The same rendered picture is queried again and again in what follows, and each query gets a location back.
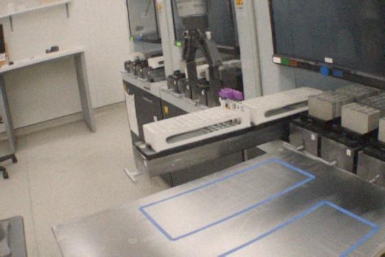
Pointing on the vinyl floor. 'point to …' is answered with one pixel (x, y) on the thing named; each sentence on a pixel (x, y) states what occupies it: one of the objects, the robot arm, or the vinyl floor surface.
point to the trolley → (241, 216)
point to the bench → (78, 51)
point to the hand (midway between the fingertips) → (203, 84)
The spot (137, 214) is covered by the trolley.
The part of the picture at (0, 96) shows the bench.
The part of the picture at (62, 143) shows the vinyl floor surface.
